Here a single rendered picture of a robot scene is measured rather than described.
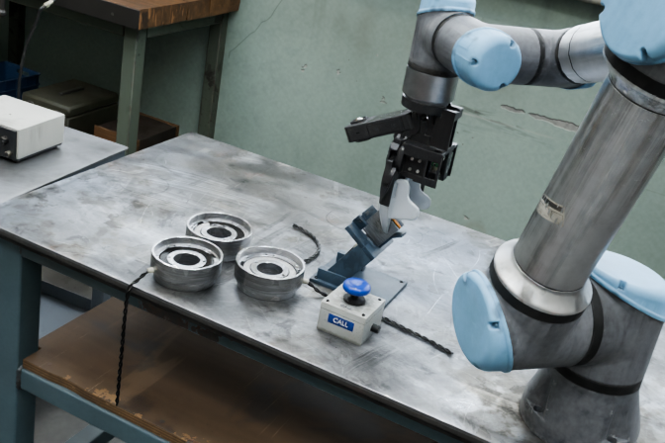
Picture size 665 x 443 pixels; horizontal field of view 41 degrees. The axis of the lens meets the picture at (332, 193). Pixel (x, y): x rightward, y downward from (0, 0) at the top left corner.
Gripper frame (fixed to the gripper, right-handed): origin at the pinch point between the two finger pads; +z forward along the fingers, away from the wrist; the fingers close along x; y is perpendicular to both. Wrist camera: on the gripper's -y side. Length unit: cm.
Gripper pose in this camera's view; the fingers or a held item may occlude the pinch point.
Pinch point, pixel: (386, 220)
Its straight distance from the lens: 135.1
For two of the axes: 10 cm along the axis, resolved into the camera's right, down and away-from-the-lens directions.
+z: -1.7, 9.1, 3.8
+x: 4.3, -2.8, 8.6
